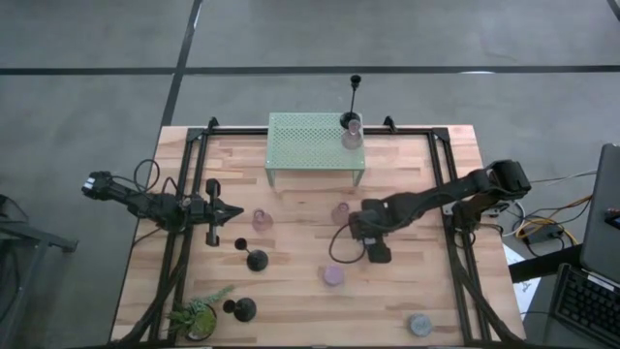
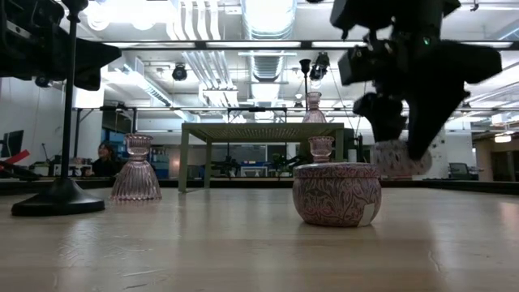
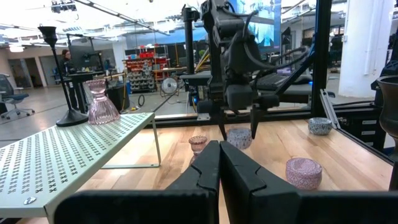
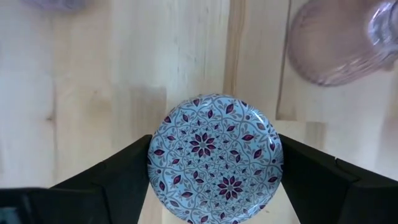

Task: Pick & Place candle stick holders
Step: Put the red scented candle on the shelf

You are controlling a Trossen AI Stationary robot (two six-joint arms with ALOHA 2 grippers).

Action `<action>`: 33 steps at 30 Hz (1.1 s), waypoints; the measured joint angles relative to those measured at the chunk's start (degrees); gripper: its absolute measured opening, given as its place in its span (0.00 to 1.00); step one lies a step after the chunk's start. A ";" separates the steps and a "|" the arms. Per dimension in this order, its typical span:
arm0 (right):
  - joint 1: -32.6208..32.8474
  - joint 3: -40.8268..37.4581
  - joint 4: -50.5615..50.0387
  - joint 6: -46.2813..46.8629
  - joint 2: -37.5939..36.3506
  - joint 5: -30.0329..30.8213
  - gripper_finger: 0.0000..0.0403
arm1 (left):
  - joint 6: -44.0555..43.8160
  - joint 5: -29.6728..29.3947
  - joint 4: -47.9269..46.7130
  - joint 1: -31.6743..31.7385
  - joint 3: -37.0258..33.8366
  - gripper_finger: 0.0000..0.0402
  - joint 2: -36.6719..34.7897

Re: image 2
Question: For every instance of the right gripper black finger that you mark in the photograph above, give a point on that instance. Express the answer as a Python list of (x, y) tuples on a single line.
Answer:
[(431, 121), (383, 117)]

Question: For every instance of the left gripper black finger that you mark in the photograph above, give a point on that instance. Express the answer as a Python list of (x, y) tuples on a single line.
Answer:
[(95, 61)]

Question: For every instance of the pale floral candle tin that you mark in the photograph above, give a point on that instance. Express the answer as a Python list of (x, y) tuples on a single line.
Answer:
[(391, 161)]

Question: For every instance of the pink ribbed glass candle holder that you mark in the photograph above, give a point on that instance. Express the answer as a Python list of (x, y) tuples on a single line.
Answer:
[(321, 148), (314, 115), (136, 182)]

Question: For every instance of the tall black candlestick holder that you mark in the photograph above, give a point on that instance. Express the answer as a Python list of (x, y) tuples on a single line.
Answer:
[(58, 200), (305, 64)]

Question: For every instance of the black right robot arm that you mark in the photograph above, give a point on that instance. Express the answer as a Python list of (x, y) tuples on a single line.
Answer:
[(385, 14)]

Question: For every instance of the pink patterned candle tin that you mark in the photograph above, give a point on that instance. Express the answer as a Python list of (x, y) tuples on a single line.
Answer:
[(332, 198)]

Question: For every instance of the black office chair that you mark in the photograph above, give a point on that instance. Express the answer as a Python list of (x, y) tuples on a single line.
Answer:
[(460, 170)]

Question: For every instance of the black ceiling spotlight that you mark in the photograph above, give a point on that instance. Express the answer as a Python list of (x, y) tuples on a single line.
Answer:
[(179, 73), (320, 65)]

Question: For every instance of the black computer monitor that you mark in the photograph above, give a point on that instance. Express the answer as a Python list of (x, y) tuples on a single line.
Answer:
[(12, 144)]

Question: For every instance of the person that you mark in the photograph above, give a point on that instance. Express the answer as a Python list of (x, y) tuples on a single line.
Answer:
[(106, 166)]

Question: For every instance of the green background plant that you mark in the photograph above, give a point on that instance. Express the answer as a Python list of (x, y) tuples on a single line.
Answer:
[(281, 162)]

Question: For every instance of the red strip object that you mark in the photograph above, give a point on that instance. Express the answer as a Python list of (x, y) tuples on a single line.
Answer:
[(18, 156)]

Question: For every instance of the blue storage bin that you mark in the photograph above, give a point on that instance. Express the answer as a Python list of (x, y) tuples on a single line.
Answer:
[(160, 164)]

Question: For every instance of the green perforated metal shelf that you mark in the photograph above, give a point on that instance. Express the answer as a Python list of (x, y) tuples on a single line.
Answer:
[(259, 131)]

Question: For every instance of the black aluminium table frame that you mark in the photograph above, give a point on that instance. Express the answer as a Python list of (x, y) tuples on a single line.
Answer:
[(466, 185)]

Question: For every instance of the silver ceiling air duct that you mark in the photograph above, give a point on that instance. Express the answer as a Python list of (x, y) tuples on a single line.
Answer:
[(267, 65)]

